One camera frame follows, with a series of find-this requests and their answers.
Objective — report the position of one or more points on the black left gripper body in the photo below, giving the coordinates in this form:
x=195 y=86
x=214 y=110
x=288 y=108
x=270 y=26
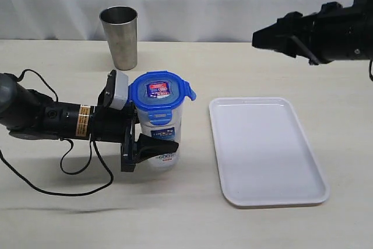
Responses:
x=115 y=126

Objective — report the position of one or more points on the blue container lid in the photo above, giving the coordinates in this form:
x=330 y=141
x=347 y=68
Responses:
x=157 y=95

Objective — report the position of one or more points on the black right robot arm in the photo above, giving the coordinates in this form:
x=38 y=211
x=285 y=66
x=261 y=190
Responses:
x=335 y=33

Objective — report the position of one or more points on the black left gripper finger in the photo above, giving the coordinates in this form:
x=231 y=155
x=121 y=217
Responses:
x=148 y=147

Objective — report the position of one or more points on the clear plastic container with label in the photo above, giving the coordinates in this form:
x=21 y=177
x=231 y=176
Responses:
x=160 y=126

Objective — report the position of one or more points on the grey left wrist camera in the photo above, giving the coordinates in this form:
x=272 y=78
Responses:
x=120 y=96

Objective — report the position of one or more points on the white backdrop curtain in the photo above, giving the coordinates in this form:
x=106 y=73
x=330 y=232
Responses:
x=158 y=20

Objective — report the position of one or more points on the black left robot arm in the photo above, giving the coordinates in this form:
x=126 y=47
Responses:
x=30 y=115

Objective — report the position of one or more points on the white plastic tray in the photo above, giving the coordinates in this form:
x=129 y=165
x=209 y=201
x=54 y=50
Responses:
x=263 y=156

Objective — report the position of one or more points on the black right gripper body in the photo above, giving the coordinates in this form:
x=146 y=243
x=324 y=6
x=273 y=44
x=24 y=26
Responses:
x=293 y=36

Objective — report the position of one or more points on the stainless steel cup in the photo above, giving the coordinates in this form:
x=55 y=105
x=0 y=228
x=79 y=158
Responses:
x=120 y=28

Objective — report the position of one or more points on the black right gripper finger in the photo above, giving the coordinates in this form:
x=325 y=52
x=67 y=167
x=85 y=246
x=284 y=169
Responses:
x=277 y=44
x=270 y=31

